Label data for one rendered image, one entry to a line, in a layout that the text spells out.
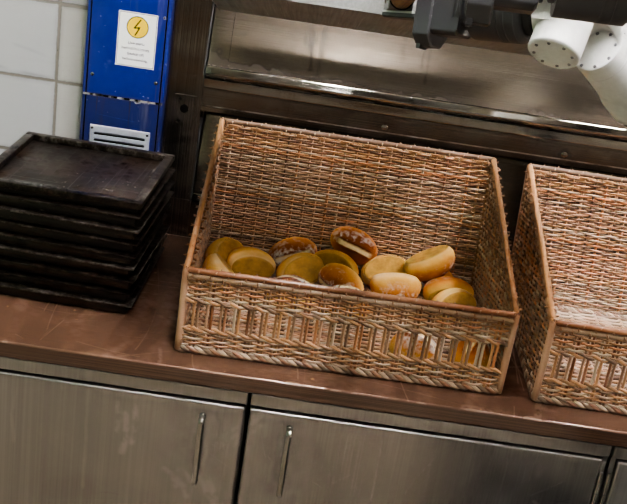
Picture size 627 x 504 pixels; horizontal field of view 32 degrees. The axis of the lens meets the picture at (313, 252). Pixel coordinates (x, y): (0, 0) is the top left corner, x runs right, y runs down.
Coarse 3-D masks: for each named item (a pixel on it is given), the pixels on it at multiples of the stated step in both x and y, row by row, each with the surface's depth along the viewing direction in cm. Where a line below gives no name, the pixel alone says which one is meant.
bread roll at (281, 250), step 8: (288, 240) 211; (296, 240) 211; (304, 240) 211; (272, 248) 212; (280, 248) 210; (288, 248) 209; (296, 248) 209; (304, 248) 210; (312, 248) 211; (272, 256) 210; (280, 256) 209; (288, 256) 209
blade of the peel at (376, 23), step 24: (216, 0) 169; (240, 0) 163; (264, 0) 157; (288, 0) 152; (312, 0) 152; (336, 0) 152; (360, 0) 152; (336, 24) 182; (360, 24) 175; (384, 24) 168; (408, 24) 162; (504, 48) 181
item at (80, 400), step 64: (0, 320) 180; (64, 320) 183; (128, 320) 187; (0, 384) 178; (64, 384) 177; (128, 384) 177; (192, 384) 176; (256, 384) 175; (320, 384) 176; (384, 384) 179; (512, 384) 186; (0, 448) 182; (64, 448) 182; (128, 448) 181; (192, 448) 181; (256, 448) 180; (320, 448) 180; (384, 448) 179; (448, 448) 179; (512, 448) 178; (576, 448) 178
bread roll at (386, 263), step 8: (376, 256) 212; (384, 256) 211; (392, 256) 211; (368, 264) 210; (376, 264) 210; (384, 264) 210; (392, 264) 210; (400, 264) 210; (368, 272) 210; (376, 272) 210; (384, 272) 210; (400, 272) 210; (368, 280) 210
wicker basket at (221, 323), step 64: (256, 128) 211; (320, 192) 214; (384, 192) 214; (448, 192) 214; (192, 256) 176; (192, 320) 177; (256, 320) 192; (320, 320) 176; (384, 320) 176; (448, 320) 176; (512, 320) 176; (448, 384) 180
